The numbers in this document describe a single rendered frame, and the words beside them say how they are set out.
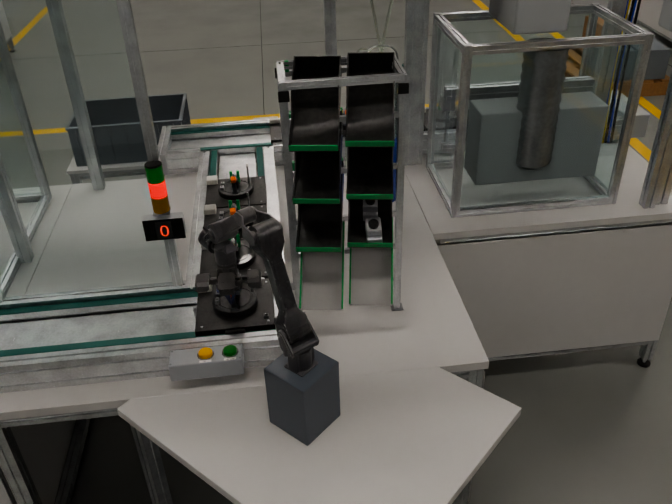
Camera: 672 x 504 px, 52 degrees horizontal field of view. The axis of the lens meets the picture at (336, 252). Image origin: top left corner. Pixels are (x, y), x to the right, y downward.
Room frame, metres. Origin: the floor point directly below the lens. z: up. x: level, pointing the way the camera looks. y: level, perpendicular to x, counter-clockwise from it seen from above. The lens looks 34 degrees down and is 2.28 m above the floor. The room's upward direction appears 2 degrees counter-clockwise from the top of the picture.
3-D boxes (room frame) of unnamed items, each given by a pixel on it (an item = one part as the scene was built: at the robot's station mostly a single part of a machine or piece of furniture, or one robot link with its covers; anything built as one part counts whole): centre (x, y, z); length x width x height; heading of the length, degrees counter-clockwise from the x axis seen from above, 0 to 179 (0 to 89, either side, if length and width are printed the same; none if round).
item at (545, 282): (2.64, -0.90, 0.43); 1.11 x 0.68 x 0.86; 96
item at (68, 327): (1.69, 0.62, 0.91); 0.84 x 0.28 x 0.10; 96
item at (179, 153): (3.08, -0.35, 0.92); 2.35 x 0.41 x 0.12; 96
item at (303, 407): (1.31, 0.10, 0.96); 0.14 x 0.14 x 0.20; 50
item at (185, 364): (1.48, 0.38, 0.93); 0.21 x 0.07 x 0.06; 96
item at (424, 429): (1.35, 0.07, 0.84); 0.90 x 0.70 x 0.03; 50
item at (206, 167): (2.18, 0.37, 0.91); 1.24 x 0.33 x 0.10; 6
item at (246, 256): (1.95, 0.35, 1.01); 0.24 x 0.24 x 0.13; 6
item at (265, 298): (1.70, 0.32, 0.96); 0.24 x 0.24 x 0.02; 6
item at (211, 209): (2.20, 0.37, 1.01); 0.24 x 0.24 x 0.13; 6
